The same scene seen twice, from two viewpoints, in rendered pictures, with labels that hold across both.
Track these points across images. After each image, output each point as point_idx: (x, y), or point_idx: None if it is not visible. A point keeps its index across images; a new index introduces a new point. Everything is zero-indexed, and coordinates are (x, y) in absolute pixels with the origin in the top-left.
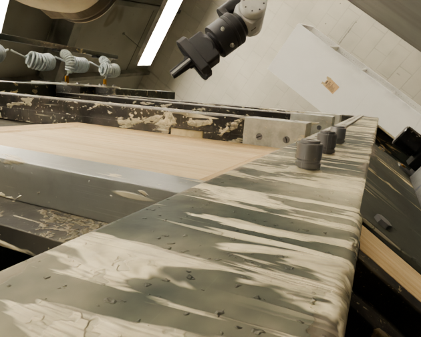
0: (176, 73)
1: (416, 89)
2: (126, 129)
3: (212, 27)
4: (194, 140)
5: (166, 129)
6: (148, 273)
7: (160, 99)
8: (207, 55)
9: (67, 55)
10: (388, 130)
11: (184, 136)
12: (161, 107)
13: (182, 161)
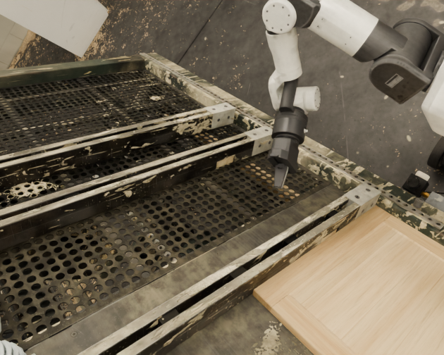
0: (283, 185)
1: None
2: (301, 263)
3: (299, 132)
4: (351, 239)
5: (320, 241)
6: None
7: (57, 153)
8: (296, 156)
9: None
10: (40, 2)
11: (330, 237)
12: (143, 183)
13: (438, 276)
